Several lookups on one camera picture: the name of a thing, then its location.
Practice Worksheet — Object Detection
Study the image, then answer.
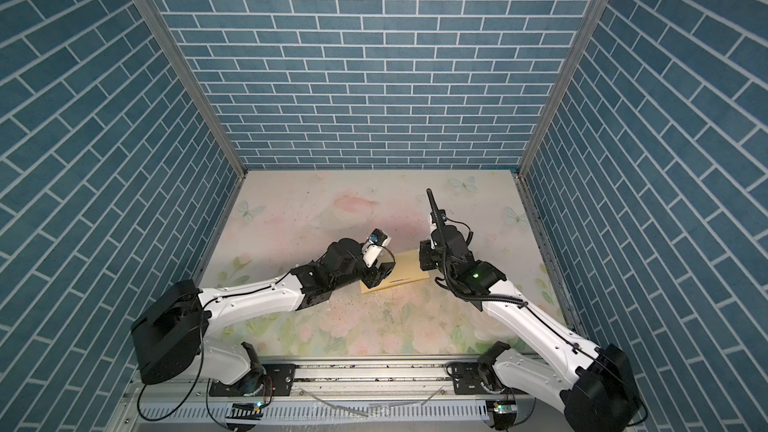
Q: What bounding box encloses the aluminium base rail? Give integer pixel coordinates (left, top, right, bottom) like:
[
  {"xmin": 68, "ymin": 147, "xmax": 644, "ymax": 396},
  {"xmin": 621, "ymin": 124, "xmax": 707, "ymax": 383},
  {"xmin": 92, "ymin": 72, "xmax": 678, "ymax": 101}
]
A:
[{"xmin": 119, "ymin": 355, "xmax": 619, "ymax": 403}]

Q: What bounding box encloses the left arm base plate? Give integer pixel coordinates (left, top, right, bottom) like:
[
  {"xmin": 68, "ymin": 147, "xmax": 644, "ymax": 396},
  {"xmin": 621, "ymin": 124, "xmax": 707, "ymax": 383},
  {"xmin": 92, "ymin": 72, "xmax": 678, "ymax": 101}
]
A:
[{"xmin": 209, "ymin": 363, "xmax": 296, "ymax": 398}]

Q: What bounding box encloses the yellow envelope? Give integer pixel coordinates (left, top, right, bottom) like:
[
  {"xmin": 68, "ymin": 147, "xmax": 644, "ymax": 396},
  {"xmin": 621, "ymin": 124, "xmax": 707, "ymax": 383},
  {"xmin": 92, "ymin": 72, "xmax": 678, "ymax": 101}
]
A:
[{"xmin": 360, "ymin": 249, "xmax": 430, "ymax": 294}]

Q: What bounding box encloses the corner aluminium post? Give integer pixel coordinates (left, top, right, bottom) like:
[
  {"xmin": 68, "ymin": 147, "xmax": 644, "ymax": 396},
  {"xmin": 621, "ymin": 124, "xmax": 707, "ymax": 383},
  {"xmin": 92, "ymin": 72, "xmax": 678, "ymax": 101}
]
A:
[
  {"xmin": 104, "ymin": 0, "xmax": 247, "ymax": 180},
  {"xmin": 517, "ymin": 0, "xmax": 634, "ymax": 178}
]

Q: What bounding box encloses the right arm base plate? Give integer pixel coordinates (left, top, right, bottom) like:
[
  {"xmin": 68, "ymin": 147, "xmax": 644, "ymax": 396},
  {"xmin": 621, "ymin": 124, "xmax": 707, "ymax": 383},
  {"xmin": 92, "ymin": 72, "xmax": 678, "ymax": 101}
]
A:
[{"xmin": 444, "ymin": 361, "xmax": 535, "ymax": 395}]

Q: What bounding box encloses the right corner aluminium post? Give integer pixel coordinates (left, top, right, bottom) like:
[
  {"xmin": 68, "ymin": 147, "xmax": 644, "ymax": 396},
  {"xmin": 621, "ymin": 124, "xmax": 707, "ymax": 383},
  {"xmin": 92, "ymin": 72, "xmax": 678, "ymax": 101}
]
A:
[{"xmin": 517, "ymin": 0, "xmax": 634, "ymax": 178}]

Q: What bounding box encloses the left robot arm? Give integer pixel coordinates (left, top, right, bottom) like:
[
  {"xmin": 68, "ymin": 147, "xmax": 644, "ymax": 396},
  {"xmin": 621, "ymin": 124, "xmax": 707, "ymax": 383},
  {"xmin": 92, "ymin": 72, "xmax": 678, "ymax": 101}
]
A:
[{"xmin": 131, "ymin": 229, "xmax": 395, "ymax": 395}]

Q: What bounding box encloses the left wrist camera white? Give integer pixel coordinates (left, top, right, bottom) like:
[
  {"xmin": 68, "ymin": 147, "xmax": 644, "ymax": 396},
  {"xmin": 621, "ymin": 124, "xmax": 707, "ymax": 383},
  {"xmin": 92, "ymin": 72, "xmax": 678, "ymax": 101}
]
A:
[{"xmin": 362, "ymin": 228, "xmax": 391, "ymax": 268}]

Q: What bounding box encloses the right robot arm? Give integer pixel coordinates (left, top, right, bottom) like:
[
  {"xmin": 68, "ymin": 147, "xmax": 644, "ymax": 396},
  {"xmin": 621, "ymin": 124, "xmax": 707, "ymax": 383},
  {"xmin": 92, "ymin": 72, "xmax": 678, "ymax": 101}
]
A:
[{"xmin": 419, "ymin": 226, "xmax": 644, "ymax": 431}]

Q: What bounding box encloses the left corner aluminium post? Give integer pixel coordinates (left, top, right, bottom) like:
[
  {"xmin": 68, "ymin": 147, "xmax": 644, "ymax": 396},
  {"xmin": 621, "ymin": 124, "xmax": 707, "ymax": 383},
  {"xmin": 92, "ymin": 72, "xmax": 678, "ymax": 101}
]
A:
[{"xmin": 104, "ymin": 0, "xmax": 247, "ymax": 180}]

